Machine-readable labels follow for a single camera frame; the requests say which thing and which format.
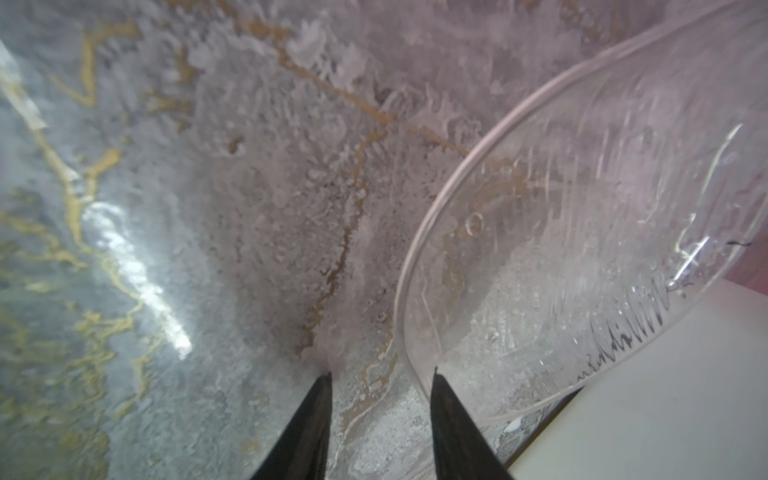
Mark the white plastic bin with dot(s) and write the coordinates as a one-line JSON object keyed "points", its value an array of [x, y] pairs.
{"points": [[691, 405]]}

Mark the large clear glass plate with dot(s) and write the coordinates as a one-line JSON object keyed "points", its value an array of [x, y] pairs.
{"points": [[592, 217]]}

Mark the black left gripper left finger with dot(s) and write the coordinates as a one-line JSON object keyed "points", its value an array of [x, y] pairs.
{"points": [[302, 449]]}

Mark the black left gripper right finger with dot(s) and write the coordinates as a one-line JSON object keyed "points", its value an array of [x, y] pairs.
{"points": [[460, 450]]}

